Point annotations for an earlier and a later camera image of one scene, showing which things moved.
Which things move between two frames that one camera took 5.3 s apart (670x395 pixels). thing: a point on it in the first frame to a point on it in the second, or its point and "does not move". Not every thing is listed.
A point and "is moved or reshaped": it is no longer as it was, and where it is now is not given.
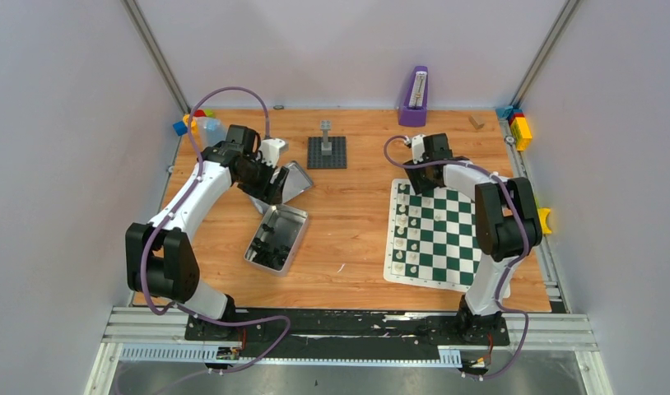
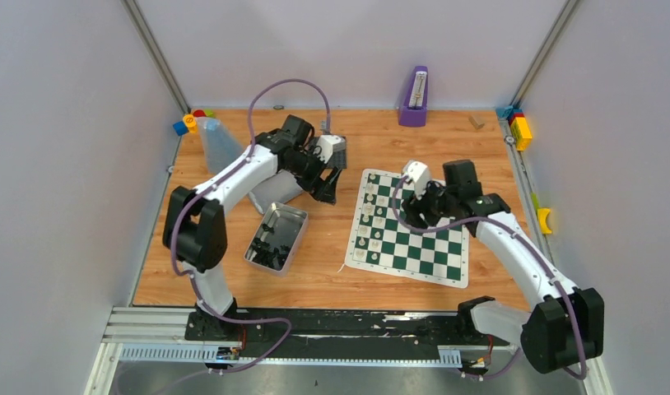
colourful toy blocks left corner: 181,127 does not move
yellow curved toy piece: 543,213 does not move
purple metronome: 414,113 does not move
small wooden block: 476,121 does not move
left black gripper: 266,178 to 321,175
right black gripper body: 419,179 to 434,204
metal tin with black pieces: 276,239 does not move
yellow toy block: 521,133 does not move
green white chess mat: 432,239 is moved or reshaped
